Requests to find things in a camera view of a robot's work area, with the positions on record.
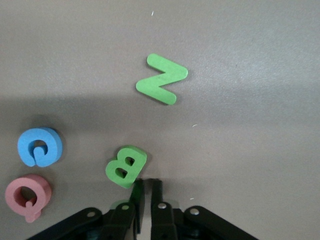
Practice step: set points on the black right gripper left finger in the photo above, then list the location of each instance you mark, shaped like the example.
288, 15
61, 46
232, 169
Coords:
120, 222

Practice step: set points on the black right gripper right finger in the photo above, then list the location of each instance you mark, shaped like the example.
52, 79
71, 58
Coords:
161, 220

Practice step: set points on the green letter B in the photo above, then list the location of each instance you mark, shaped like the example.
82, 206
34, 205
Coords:
111, 168

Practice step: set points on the pink letter Q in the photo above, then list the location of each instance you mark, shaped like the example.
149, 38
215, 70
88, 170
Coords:
12, 197

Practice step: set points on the blue letter G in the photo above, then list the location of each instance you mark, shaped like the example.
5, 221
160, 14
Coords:
25, 147

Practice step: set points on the green letter N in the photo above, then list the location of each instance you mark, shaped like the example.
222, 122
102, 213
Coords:
162, 80

